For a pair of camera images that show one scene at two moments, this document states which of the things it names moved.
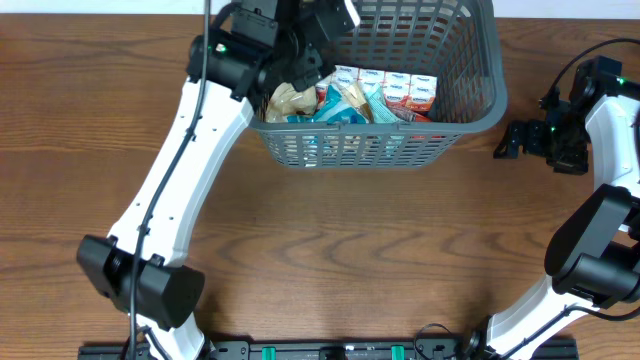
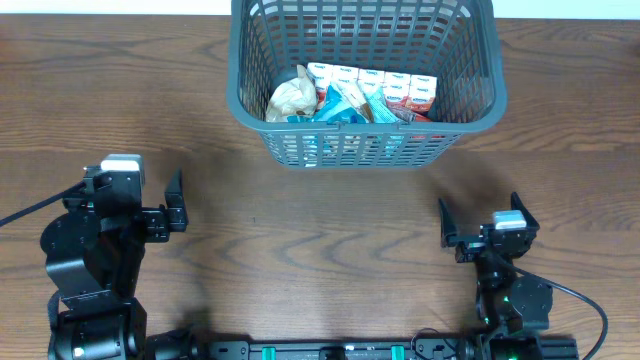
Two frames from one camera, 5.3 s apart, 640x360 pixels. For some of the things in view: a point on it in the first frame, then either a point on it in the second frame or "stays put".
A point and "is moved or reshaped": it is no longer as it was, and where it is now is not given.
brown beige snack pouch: (360, 100) is moved or reshaped
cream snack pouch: (286, 101) stays put
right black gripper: (576, 162) -> (470, 244)
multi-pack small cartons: (409, 91) stays put
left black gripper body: (291, 64) -> (154, 223)
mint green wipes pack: (381, 109) stays put
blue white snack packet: (332, 111) stays put
